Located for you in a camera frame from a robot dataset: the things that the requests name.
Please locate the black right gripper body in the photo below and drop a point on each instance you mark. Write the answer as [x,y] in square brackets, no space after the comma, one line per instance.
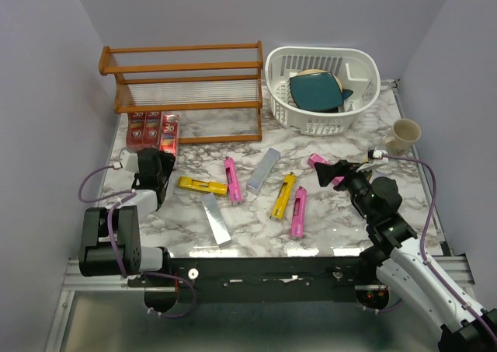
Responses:
[357,184]

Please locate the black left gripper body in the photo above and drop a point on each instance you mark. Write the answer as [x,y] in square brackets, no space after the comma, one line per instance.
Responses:
[167,162]

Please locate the large pink toothpaste box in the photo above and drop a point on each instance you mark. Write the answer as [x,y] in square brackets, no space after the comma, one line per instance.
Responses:
[316,158]

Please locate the red 3D toothpaste box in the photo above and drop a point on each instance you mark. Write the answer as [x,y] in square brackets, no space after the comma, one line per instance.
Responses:
[169,140]
[135,130]
[152,127]

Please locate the silver toothpaste box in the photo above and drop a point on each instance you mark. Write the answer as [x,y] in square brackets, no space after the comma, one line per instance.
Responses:
[262,171]
[216,220]

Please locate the yellow toothpaste box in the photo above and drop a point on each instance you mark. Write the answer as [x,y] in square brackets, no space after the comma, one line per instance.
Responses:
[195,185]
[281,202]

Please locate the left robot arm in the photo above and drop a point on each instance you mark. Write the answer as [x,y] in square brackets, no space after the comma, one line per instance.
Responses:
[110,242]

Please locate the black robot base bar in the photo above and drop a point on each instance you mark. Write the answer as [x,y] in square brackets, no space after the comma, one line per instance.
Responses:
[264,280]

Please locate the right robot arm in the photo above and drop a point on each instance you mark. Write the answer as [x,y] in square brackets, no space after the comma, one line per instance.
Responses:
[402,263]

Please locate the orange wooden three-tier shelf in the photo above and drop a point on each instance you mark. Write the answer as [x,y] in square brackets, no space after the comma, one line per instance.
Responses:
[217,86]

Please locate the pink toothpaste box centre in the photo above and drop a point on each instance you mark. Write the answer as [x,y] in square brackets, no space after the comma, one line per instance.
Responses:
[298,217]

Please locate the beige ceramic mug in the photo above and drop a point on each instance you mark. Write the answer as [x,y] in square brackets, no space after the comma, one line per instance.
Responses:
[403,134]

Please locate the teal square plate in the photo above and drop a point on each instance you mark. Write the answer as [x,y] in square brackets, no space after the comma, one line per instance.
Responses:
[315,93]

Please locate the pink toothpaste box left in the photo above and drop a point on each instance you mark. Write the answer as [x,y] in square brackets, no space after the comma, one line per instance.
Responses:
[234,189]

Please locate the beige round plate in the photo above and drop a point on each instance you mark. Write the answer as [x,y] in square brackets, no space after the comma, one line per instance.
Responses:
[314,71]

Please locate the white plastic basket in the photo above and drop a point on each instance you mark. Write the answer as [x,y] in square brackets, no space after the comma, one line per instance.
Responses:
[356,70]

